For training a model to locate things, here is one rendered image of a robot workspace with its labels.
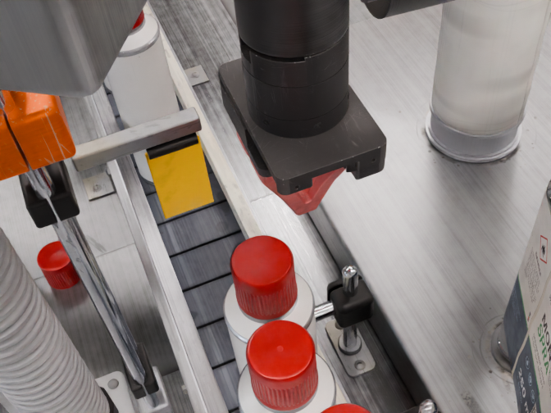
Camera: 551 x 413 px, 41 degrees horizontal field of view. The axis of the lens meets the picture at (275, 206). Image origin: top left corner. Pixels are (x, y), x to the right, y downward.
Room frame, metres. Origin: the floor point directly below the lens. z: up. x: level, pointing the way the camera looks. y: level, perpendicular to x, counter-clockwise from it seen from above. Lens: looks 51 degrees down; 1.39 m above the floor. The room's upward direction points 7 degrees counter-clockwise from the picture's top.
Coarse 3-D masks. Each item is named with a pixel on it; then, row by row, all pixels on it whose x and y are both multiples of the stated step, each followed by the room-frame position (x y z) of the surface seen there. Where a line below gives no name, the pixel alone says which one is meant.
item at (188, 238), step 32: (160, 224) 0.41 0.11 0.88; (192, 224) 0.40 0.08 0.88; (224, 224) 0.40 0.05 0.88; (192, 256) 0.37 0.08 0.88; (224, 256) 0.36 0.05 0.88; (192, 288) 0.34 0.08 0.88; (224, 288) 0.33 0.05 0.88; (224, 320) 0.30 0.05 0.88; (224, 352) 0.27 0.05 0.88; (224, 384) 0.25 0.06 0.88
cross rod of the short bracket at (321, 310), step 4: (320, 304) 0.29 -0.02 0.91; (324, 304) 0.29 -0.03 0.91; (328, 304) 0.29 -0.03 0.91; (332, 304) 0.29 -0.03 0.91; (316, 308) 0.28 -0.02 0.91; (320, 308) 0.28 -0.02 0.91; (324, 308) 0.28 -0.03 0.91; (328, 308) 0.28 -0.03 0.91; (332, 308) 0.28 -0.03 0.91; (316, 312) 0.28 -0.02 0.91; (320, 312) 0.28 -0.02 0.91; (324, 312) 0.28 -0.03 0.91; (328, 312) 0.28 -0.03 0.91; (332, 312) 0.28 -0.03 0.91; (316, 316) 0.28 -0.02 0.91; (320, 316) 0.28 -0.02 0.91; (324, 316) 0.28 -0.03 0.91; (328, 316) 0.28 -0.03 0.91; (316, 320) 0.28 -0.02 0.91; (320, 320) 0.28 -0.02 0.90
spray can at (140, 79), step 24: (144, 24) 0.47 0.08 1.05; (144, 48) 0.46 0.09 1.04; (120, 72) 0.45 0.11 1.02; (144, 72) 0.45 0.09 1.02; (168, 72) 0.47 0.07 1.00; (120, 96) 0.46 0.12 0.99; (144, 96) 0.45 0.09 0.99; (168, 96) 0.46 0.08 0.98; (144, 120) 0.45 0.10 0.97; (144, 168) 0.46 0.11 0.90
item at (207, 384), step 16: (96, 96) 0.50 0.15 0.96; (112, 112) 0.47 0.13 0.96; (112, 128) 0.45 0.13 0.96; (128, 160) 0.41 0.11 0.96; (128, 176) 0.40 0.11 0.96; (128, 192) 0.38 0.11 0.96; (144, 208) 0.36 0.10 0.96; (144, 224) 0.35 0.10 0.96; (160, 240) 0.33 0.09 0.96; (160, 256) 0.31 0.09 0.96; (160, 272) 0.30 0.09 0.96; (176, 288) 0.28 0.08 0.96; (176, 304) 0.27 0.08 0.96; (176, 320) 0.26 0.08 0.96; (192, 320) 0.26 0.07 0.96; (192, 336) 0.24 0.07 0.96; (192, 352) 0.23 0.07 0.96; (192, 368) 0.22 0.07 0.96; (208, 368) 0.22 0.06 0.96; (208, 384) 0.21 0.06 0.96; (208, 400) 0.20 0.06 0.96
